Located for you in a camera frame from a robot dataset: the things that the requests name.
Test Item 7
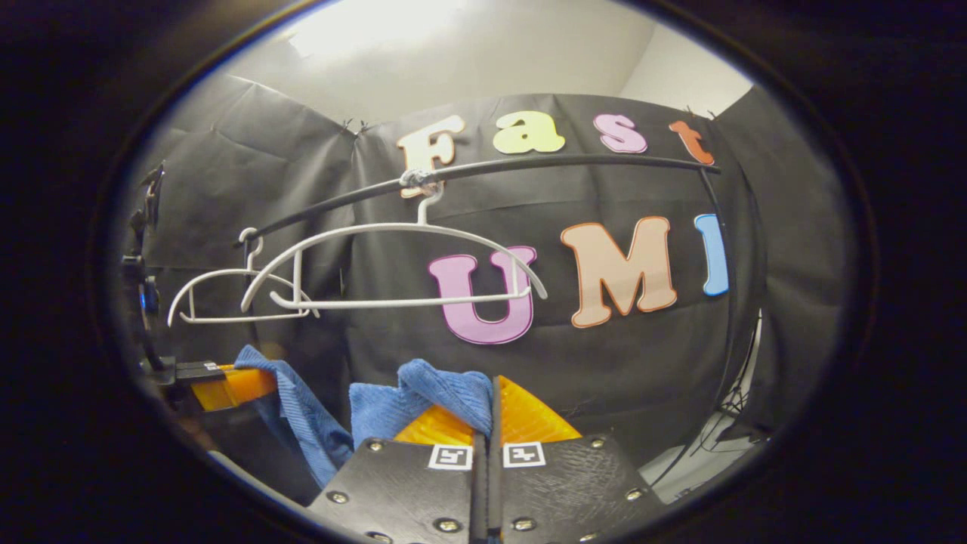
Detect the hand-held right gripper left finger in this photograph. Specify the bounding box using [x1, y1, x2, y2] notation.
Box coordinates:
[306, 404, 490, 544]

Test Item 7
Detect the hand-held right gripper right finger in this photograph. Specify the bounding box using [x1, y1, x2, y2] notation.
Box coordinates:
[487, 374, 670, 544]

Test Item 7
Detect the blue corduroy jacket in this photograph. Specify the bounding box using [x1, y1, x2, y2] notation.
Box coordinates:
[233, 344, 496, 488]

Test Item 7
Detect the small white clothes hanger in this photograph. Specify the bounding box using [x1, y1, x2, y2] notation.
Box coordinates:
[167, 227, 320, 327]

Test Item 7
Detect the large white clothes hanger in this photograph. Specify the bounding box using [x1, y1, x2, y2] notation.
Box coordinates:
[239, 169, 549, 313]

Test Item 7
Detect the black clothes rack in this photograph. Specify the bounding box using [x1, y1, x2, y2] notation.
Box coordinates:
[242, 153, 760, 488]

